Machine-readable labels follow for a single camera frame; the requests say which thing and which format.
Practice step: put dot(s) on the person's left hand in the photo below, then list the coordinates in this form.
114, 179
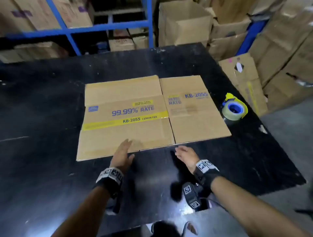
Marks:
121, 157

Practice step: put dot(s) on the person's right hand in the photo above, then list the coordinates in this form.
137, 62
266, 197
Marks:
188, 156

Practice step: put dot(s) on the person's right fingers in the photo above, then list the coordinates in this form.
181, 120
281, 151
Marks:
179, 151

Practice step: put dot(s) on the person's left thumb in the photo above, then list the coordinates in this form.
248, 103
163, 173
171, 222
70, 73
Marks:
131, 159

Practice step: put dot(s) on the person's left forearm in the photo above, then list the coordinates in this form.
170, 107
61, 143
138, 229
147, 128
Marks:
85, 212

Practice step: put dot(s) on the person's right forearm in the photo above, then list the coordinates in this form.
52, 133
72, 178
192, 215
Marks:
249, 207

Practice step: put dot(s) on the flattened printed cardboard box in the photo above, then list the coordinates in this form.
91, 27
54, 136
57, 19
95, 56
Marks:
137, 114

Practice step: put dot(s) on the tape roll in yellow dispenser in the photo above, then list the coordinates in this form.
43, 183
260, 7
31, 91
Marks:
234, 107

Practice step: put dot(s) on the person's dark trouser leg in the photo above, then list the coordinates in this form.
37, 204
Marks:
165, 229

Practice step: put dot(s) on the person's shoe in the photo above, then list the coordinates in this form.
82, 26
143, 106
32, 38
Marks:
192, 229

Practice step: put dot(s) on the flat cardboard sheet with sticker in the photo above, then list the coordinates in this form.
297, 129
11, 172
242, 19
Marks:
247, 80

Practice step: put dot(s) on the small cardboard box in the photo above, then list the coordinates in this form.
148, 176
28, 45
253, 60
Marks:
143, 37
121, 41

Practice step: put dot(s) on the open empty cardboard box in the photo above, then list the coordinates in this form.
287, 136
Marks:
183, 22

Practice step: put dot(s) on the blue metal shelf rack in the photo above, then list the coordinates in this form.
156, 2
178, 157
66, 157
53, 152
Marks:
102, 26

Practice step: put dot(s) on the long low cardboard box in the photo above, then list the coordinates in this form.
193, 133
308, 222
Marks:
31, 52

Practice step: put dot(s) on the stack of brown cardboard boxes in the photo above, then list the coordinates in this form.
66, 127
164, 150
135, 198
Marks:
281, 44

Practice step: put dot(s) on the large cardboard box purple print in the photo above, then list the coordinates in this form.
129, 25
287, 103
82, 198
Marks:
39, 13
12, 17
73, 13

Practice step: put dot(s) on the black wrist camera with markers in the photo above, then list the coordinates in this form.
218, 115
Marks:
200, 180
110, 178

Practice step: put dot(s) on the blue metal post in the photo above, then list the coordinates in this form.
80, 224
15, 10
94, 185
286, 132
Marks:
250, 36

